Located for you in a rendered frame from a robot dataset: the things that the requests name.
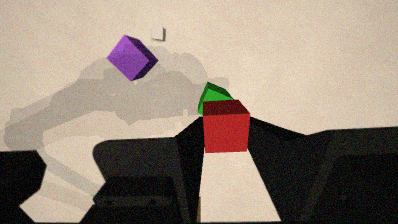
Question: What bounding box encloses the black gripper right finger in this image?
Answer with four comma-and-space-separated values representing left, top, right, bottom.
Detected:
247, 116, 398, 221

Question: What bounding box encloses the purple cube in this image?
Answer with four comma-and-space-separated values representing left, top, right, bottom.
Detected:
106, 34, 159, 81

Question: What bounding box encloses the red block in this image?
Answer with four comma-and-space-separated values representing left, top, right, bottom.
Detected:
203, 99, 250, 153

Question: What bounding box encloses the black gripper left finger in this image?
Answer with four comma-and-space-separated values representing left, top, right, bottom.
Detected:
93, 116, 205, 222

